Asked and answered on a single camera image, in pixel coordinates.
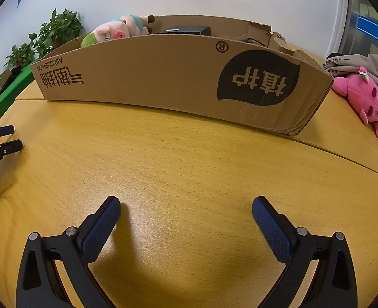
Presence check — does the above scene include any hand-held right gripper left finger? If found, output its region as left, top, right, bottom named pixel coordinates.
left=16, top=196, right=122, bottom=308

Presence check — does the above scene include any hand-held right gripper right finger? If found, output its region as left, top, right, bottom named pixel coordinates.
left=252, top=196, right=359, bottom=308

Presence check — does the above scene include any pink and teal pig plush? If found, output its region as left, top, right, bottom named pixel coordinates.
left=80, top=14, right=157, bottom=49

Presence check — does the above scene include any large cardboard box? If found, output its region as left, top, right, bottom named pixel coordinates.
left=29, top=14, right=335, bottom=136

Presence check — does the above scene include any green table cloth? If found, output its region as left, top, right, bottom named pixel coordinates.
left=0, top=67, right=37, bottom=121

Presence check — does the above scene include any small potted plant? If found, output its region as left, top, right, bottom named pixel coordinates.
left=4, top=44, right=35, bottom=69

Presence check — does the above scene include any large potted plant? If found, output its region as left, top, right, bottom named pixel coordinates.
left=28, top=9, right=84, bottom=59

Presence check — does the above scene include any pink plush toy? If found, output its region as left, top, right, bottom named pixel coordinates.
left=332, top=66, right=378, bottom=141

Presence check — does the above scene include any grey cloth bag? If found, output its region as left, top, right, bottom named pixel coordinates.
left=322, top=52, right=378, bottom=93

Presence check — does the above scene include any small black box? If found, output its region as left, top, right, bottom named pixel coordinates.
left=157, top=26, right=212, bottom=36

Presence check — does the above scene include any glass door with blue stripe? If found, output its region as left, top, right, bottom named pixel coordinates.
left=338, top=0, right=378, bottom=81

